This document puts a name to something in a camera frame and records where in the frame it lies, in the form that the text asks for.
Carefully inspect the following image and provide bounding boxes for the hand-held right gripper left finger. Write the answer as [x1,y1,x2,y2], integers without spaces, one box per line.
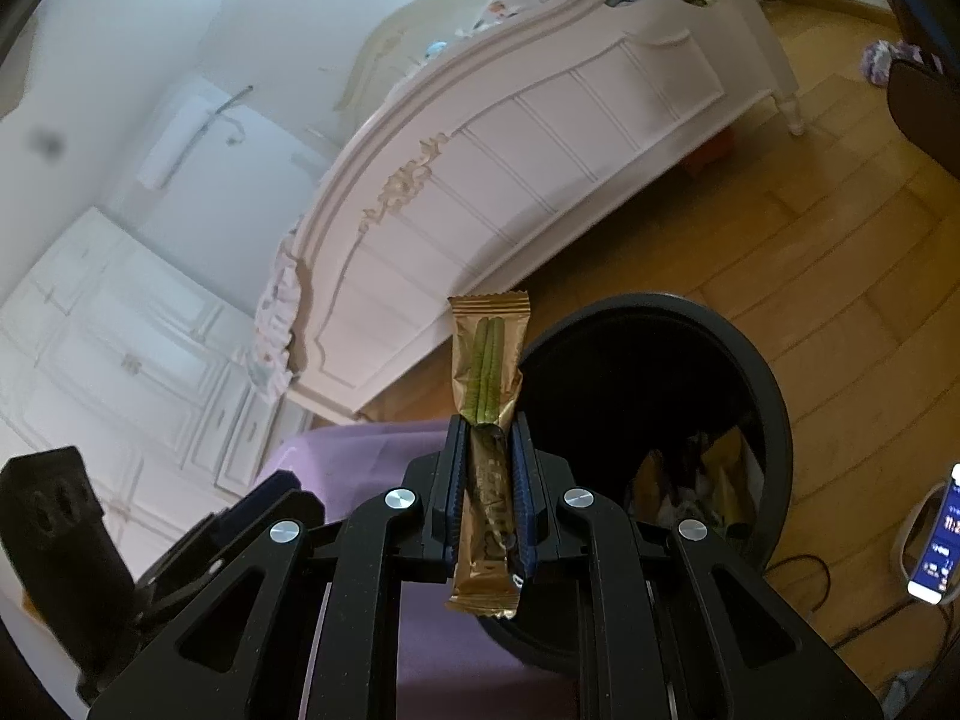
[86,415,472,720]

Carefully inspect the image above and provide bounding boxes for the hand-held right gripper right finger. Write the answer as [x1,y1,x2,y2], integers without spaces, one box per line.
[508,415,884,720]

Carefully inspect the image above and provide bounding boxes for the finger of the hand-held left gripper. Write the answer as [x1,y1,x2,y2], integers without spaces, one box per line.
[135,469,326,620]

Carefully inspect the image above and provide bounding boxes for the golden snack stick packet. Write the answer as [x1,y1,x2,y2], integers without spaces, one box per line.
[447,291,532,620]

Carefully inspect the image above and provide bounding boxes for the black trash bin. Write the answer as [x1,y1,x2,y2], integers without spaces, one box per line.
[480,292,794,676]

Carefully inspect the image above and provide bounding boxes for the white wardrobe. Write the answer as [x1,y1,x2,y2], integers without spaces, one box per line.
[0,206,317,520]

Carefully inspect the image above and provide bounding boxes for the golden wrapper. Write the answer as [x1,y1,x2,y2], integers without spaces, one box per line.
[699,426,760,530]

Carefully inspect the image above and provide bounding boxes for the cream carved bed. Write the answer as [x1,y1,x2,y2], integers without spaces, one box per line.
[255,0,805,422]

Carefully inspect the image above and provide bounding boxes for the white air conditioner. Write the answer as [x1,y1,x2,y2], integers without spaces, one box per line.
[137,81,252,192]

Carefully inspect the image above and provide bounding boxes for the red box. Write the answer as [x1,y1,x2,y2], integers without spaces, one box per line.
[688,131,742,175]

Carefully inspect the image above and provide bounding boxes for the white phone stand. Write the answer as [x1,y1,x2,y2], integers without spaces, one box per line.
[895,480,949,580]

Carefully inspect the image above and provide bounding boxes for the smartphone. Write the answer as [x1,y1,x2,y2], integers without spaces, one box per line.
[907,461,960,605]

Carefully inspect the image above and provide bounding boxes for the purple white cloth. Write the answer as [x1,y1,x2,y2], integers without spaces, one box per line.
[861,37,932,85]

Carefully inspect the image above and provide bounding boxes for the black cable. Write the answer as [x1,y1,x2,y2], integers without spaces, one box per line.
[763,553,912,650]

